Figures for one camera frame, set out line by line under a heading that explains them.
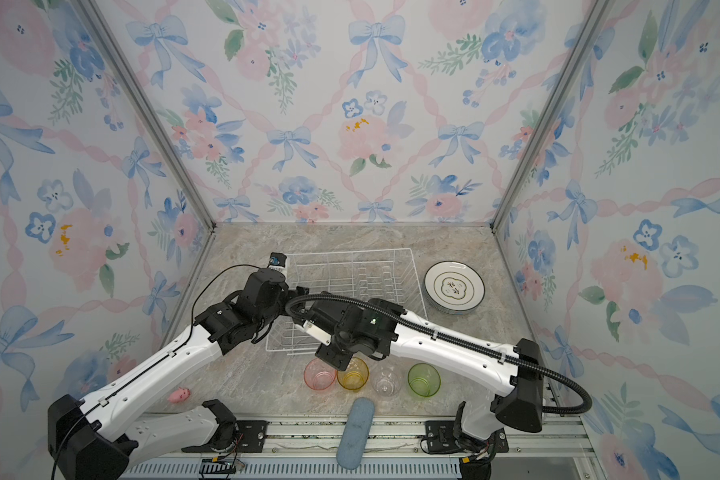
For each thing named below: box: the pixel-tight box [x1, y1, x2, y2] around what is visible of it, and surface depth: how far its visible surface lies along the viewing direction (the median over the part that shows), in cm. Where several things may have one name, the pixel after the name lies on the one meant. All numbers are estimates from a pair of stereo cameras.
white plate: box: [423, 260, 486, 314], surface depth 100 cm
